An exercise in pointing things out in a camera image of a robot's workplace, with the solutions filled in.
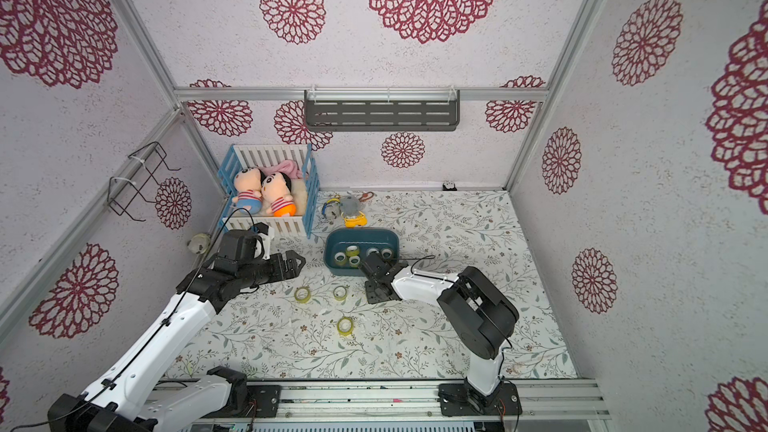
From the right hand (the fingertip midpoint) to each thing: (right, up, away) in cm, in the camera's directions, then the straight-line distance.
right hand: (384, 292), depth 94 cm
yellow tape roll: (-15, +10, +6) cm, 19 cm away
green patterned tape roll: (-11, -8, -8) cm, 16 cm away
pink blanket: (-36, +42, +16) cm, 58 cm away
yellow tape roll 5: (-14, 0, -1) cm, 14 cm away
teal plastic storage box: (-6, +16, +10) cm, 20 cm away
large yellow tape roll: (-24, -2, -2) cm, 25 cm away
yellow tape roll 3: (-10, +9, +6) cm, 15 cm away
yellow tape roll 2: (-11, +12, +6) cm, 17 cm away
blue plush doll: (-48, +35, +12) cm, 61 cm away
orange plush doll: (-37, +33, +9) cm, 51 cm away
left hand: (-25, +11, -15) cm, 31 cm away
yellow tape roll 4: (+1, +11, +6) cm, 13 cm away
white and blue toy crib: (-28, +33, +13) cm, 45 cm away
